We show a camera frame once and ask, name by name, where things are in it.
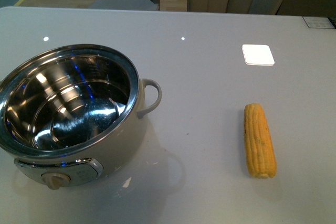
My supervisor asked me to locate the beige electric cooking pot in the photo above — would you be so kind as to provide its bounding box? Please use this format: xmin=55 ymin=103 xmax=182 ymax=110
xmin=1 ymin=44 xmax=162 ymax=189

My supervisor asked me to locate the yellow corn cob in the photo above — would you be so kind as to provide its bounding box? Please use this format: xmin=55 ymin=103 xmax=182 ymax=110
xmin=244 ymin=103 xmax=277 ymax=179

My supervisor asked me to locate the label sticker on table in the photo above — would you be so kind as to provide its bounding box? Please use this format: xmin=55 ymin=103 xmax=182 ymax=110
xmin=303 ymin=16 xmax=335 ymax=29

